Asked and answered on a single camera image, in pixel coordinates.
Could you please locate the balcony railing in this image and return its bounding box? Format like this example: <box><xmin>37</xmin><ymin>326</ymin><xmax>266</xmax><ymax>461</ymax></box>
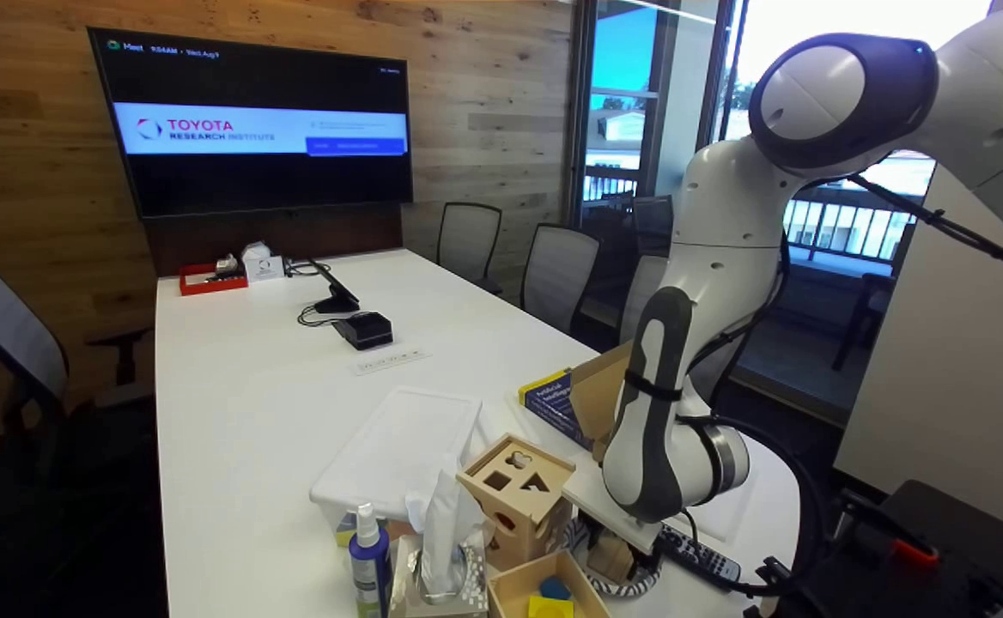
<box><xmin>782</xmin><ymin>193</ymin><xmax>923</xmax><ymax>267</ymax></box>

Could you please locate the blue white paper bowl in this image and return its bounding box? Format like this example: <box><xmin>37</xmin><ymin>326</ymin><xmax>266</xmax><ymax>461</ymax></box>
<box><xmin>567</xmin><ymin>513</ymin><xmax>666</xmax><ymax>609</ymax></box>

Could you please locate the red tray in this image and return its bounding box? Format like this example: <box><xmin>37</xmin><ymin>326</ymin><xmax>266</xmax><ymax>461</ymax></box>
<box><xmin>174</xmin><ymin>258</ymin><xmax>251</xmax><ymax>299</ymax></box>

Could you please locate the yellow toy block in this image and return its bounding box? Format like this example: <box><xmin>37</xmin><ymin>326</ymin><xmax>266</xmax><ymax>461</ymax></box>
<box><xmin>524</xmin><ymin>591</ymin><xmax>581</xmax><ymax>618</ymax></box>

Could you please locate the small black box device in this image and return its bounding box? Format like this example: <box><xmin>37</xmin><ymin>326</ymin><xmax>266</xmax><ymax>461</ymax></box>
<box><xmin>329</xmin><ymin>311</ymin><xmax>395</xmax><ymax>355</ymax></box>

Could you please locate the grey mesh office chair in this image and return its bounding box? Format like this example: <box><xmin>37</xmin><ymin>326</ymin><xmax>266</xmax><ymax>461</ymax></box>
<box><xmin>616</xmin><ymin>252</ymin><xmax>674</xmax><ymax>352</ymax></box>
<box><xmin>432</xmin><ymin>201</ymin><xmax>505</xmax><ymax>291</ymax></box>
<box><xmin>520</xmin><ymin>220</ymin><xmax>606</xmax><ymax>338</ymax></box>
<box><xmin>0</xmin><ymin>258</ymin><xmax>158</xmax><ymax>465</ymax></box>

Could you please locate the wooden shape sorter cube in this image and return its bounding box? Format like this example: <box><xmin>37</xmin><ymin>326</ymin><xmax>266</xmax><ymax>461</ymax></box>
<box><xmin>452</xmin><ymin>433</ymin><xmax>581</xmax><ymax>575</ymax></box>

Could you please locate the wall mounted tv screen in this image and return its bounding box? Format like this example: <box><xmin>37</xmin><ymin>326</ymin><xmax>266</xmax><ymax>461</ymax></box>
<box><xmin>85</xmin><ymin>29</ymin><xmax>418</xmax><ymax>225</ymax></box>

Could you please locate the blue patterned flat packet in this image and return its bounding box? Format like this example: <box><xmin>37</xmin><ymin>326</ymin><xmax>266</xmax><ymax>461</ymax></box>
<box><xmin>520</xmin><ymin>364</ymin><xmax>599</xmax><ymax>453</ymax></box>

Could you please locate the black remote control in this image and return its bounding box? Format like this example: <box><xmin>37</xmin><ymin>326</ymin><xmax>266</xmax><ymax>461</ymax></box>
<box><xmin>657</xmin><ymin>530</ymin><xmax>749</xmax><ymax>593</ymax></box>

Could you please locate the small open wooden box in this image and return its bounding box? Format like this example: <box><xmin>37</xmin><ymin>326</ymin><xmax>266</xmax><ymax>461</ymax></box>
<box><xmin>484</xmin><ymin>550</ymin><xmax>616</xmax><ymax>618</ymax></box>

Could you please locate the black clamp orange handle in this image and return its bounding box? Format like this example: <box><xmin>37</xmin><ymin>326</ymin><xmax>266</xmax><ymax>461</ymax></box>
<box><xmin>878</xmin><ymin>534</ymin><xmax>944</xmax><ymax>577</ymax></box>

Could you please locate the open cardboard box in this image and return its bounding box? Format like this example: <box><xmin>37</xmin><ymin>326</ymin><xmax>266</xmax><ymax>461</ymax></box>
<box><xmin>567</xmin><ymin>340</ymin><xmax>640</xmax><ymax>466</ymax></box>

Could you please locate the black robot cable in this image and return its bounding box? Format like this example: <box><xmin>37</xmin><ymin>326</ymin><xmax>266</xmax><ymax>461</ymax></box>
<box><xmin>740</xmin><ymin>168</ymin><xmax>1003</xmax><ymax>604</ymax></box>

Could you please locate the blue spray bottle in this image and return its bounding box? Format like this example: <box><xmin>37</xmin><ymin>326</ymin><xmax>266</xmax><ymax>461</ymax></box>
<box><xmin>347</xmin><ymin>500</ymin><xmax>395</xmax><ymax>618</ymax></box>

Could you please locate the light yellow wooden block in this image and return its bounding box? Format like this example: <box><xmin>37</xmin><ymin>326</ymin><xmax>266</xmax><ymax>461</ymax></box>
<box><xmin>584</xmin><ymin>530</ymin><xmax>640</xmax><ymax>583</ymax></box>

